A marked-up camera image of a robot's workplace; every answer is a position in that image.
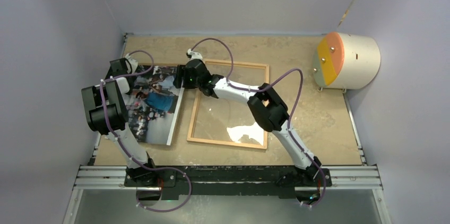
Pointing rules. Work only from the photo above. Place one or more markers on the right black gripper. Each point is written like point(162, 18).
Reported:
point(181, 72)

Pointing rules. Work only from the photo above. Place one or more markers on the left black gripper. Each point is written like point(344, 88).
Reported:
point(111, 74)

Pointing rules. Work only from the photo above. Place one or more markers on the printed photo with white border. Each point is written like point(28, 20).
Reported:
point(153, 105)

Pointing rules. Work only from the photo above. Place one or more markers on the light wooden picture frame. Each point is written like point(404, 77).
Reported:
point(197, 117)

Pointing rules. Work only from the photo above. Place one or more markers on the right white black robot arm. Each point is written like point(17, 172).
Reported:
point(268, 109)

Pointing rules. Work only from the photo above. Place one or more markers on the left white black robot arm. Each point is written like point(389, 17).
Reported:
point(106, 113)

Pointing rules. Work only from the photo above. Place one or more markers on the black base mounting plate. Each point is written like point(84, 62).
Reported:
point(285, 182)

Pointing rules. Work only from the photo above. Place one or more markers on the white cylinder with coloured face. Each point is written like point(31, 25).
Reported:
point(345, 61)

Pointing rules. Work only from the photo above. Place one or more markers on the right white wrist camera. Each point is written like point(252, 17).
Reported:
point(193, 55)

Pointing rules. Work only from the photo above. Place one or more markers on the aluminium rail frame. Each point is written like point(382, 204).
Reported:
point(356, 178)

